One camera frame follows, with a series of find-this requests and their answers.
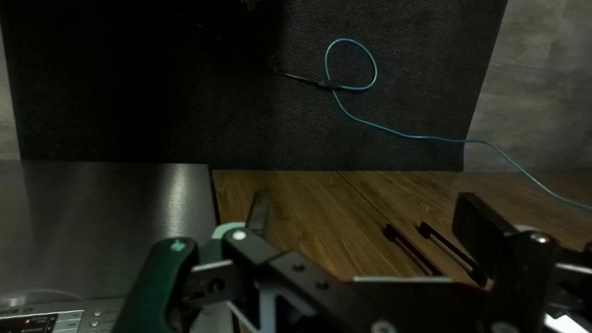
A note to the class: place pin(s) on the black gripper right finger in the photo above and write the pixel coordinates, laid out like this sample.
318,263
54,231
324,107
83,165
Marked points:
518,270

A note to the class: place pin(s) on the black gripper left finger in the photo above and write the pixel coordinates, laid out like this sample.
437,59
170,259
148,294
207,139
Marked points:
279,261

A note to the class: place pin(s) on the stainless steel dishwasher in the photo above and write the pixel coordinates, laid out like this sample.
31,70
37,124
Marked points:
111,228

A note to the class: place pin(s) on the dark green plastic clamp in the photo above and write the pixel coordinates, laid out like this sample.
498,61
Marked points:
157,287

